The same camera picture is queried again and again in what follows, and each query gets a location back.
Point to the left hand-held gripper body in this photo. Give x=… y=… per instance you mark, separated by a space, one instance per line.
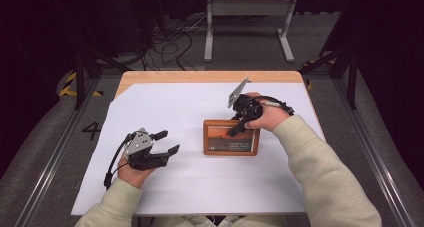
x=138 y=143

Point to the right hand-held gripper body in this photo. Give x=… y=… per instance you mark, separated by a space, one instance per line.
x=246 y=108

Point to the wooden photo frame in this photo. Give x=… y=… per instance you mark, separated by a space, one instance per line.
x=230 y=143

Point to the person's right hand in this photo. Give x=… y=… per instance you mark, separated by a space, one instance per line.
x=271 y=117

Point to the person's left hand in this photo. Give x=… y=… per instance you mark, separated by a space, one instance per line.
x=133 y=177

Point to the white paper sheet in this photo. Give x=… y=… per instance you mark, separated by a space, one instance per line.
x=186 y=187

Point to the yellow black hazard tape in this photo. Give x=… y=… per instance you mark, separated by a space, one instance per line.
x=310 y=85
x=66 y=93

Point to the person's left leg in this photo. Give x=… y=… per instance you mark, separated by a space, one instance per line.
x=186 y=222

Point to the person's leg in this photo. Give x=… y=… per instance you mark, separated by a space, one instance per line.
x=186 y=222
x=253 y=222

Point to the black metal stand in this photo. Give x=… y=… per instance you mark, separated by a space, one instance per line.
x=352 y=87
x=79 y=87

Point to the person's right leg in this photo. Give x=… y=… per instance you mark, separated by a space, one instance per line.
x=253 y=222

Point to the white metal stand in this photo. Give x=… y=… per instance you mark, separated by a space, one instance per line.
x=250 y=7

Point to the aluminium floor rail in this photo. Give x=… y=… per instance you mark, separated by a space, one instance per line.
x=386 y=183
x=44 y=183

